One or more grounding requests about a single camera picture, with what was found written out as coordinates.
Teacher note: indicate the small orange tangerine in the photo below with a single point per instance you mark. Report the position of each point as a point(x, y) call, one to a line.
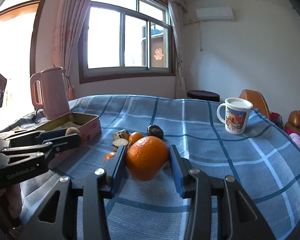
point(134, 137)

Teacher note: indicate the white cartoon mug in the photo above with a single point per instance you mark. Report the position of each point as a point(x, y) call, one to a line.
point(234, 114)

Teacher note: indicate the brown leather sofa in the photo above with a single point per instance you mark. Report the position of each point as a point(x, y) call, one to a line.
point(293, 123)

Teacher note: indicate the dark round stool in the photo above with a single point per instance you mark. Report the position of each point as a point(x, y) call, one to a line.
point(203, 95)

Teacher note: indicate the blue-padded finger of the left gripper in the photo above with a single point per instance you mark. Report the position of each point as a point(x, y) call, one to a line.
point(28, 137)

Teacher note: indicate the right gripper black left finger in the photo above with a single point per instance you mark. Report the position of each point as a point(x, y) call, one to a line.
point(114, 168)

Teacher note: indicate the sliding glass window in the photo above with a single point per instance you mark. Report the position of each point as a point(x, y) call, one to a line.
point(125, 38)

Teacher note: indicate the large orange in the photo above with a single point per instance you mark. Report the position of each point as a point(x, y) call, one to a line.
point(146, 158)

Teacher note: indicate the white wall air conditioner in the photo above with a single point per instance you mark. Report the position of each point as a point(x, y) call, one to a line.
point(215, 14)

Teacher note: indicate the brown round kiwi fruit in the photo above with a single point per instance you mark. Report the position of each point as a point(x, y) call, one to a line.
point(72, 130)

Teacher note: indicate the pink curtain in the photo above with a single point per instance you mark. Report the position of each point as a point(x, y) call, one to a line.
point(69, 24)

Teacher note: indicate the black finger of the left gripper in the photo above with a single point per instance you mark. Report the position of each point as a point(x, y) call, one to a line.
point(55, 145)

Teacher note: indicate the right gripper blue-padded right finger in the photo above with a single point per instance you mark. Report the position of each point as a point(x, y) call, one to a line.
point(180, 172)

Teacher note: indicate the blue plaid tablecloth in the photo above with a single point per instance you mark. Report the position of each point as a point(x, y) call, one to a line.
point(244, 186)

